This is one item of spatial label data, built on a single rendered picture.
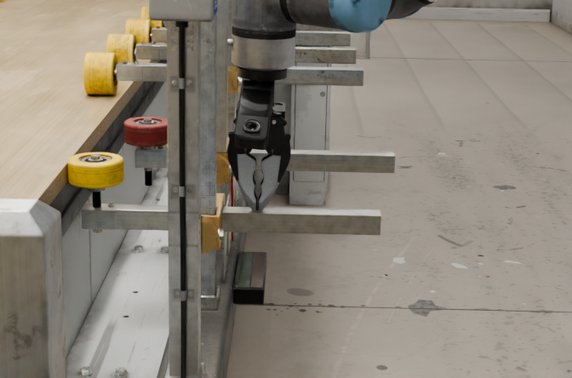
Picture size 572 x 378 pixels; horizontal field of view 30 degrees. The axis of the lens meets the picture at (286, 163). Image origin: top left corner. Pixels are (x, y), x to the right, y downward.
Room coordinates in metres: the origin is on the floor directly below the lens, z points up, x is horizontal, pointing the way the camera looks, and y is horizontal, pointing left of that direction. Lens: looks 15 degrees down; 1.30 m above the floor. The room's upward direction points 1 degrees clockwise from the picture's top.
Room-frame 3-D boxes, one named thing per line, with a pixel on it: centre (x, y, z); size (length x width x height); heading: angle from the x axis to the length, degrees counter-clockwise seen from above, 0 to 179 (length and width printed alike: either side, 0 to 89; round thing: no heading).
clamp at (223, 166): (1.72, 0.12, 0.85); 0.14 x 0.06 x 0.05; 0
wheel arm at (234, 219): (1.49, 0.08, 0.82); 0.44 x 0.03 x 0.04; 90
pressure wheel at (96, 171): (1.49, 0.28, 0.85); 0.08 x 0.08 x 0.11
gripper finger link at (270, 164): (1.51, 0.02, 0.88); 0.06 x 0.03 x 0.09; 0
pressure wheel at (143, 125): (1.74, 0.23, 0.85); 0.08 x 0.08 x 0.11
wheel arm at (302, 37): (2.49, 0.11, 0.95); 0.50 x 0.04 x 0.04; 90
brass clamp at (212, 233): (1.47, 0.12, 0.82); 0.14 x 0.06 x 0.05; 0
